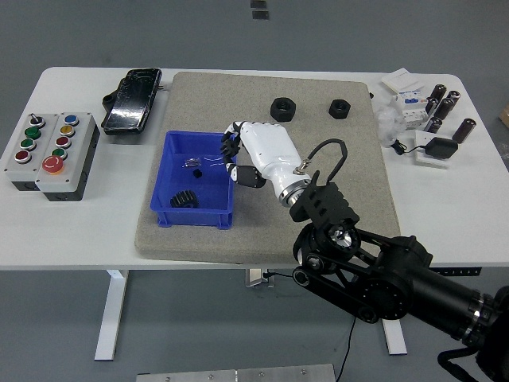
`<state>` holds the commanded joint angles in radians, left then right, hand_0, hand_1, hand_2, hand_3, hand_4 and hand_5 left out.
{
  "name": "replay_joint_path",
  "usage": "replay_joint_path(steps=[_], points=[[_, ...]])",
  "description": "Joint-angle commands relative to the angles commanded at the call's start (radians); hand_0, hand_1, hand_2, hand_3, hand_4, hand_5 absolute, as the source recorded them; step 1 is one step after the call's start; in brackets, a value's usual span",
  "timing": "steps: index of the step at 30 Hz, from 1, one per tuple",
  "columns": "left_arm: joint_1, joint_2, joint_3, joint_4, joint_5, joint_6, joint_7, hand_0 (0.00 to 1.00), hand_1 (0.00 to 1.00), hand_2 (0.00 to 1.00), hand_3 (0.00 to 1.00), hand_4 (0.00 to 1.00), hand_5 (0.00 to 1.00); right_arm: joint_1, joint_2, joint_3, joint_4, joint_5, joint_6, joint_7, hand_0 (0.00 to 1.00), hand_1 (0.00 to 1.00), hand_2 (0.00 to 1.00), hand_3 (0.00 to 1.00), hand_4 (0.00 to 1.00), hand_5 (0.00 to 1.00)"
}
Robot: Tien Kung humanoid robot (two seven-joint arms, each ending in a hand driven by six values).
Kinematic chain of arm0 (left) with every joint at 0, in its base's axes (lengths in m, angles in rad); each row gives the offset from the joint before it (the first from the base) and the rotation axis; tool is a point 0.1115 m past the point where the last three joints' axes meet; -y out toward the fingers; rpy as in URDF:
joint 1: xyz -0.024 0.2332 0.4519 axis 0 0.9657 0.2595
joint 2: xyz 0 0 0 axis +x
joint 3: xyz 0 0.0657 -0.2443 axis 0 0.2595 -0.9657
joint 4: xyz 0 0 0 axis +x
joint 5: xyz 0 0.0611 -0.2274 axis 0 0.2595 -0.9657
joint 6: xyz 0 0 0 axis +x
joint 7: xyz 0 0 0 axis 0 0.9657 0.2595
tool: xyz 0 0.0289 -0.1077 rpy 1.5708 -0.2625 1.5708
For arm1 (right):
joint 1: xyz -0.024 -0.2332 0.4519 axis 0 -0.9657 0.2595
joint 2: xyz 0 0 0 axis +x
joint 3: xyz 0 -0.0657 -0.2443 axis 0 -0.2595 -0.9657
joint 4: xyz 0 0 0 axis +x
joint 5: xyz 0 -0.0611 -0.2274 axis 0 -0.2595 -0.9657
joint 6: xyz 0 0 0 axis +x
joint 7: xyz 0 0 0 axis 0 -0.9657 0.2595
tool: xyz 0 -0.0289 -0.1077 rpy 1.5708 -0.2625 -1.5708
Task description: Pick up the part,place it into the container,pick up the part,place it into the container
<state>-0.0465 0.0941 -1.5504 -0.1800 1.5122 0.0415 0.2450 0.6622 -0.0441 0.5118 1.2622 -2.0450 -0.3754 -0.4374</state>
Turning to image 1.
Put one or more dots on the black glossy foot pedal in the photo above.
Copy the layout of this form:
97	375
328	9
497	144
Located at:
129	103

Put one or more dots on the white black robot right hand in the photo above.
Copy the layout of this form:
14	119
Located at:
270	153

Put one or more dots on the black cylindrical capacitor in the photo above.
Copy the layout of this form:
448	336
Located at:
434	124
445	109
464	130
432	106
439	91
452	96

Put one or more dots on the silver metal plate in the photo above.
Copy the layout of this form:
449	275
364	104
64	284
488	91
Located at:
238	375

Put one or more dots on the white circuit breaker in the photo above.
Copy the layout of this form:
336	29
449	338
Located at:
413	106

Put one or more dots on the brown cardboard piece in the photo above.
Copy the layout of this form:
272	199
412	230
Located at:
505	114

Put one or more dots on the silver under-table control box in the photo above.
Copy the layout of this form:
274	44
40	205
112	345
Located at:
254	277

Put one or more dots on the small black hex nut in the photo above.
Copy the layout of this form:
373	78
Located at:
333	112

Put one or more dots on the grey four-button control box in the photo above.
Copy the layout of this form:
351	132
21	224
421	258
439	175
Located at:
20	167

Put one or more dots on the blue plastic box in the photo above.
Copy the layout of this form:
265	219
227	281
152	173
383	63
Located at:
191	217

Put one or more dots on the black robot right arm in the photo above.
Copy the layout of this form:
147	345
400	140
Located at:
397	294

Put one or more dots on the tiny black cube part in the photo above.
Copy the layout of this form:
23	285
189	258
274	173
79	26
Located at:
198	172

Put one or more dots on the grey-brown foam mat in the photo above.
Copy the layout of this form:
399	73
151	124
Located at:
254	235

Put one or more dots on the crumpled clear plastic bag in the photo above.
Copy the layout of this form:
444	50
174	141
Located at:
387	119

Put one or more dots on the white wall socket panel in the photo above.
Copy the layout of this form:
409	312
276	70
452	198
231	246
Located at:
421	137

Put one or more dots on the large black gear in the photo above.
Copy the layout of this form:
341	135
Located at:
183	200

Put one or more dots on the small clear screw bag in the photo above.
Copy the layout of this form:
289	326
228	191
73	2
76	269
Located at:
192	162

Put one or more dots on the white flat switch box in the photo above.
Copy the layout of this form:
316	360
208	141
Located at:
401	80

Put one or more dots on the grey emergency-stop button box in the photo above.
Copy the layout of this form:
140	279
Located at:
75	159

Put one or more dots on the white table leg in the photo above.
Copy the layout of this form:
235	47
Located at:
109	318
397	341

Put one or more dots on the large black hex nut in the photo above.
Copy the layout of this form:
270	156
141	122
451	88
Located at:
274	113

